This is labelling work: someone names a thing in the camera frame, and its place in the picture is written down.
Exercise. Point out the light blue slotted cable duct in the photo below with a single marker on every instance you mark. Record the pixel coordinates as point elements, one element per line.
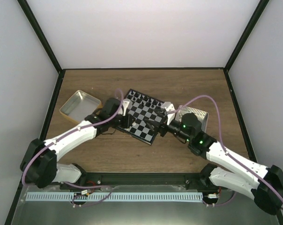
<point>116,197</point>

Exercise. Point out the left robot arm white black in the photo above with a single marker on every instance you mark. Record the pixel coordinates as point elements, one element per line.
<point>40,164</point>

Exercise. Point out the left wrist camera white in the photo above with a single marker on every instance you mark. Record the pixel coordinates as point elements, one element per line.
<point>126,103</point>

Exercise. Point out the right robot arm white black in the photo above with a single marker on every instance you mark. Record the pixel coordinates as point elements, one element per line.
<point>262,184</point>

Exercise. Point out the metal front plate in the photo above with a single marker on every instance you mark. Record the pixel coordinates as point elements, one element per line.
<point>231,209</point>

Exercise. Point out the yellow metal tin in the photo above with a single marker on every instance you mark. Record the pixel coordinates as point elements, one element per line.
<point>79,105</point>

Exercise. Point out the black chess pieces row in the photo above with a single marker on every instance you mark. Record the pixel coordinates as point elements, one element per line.
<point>142,101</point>

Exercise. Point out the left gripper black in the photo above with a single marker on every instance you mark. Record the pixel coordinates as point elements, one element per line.
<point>130,120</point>

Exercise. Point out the black white chess board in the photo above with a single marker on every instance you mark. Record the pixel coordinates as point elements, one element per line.
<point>140,130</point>

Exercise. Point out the pink metal tin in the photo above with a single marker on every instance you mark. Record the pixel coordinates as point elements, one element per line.
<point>201,115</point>

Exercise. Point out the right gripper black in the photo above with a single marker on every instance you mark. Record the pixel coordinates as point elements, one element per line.
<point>163,124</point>

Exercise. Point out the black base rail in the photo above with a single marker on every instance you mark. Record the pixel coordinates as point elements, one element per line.
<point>188,180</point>

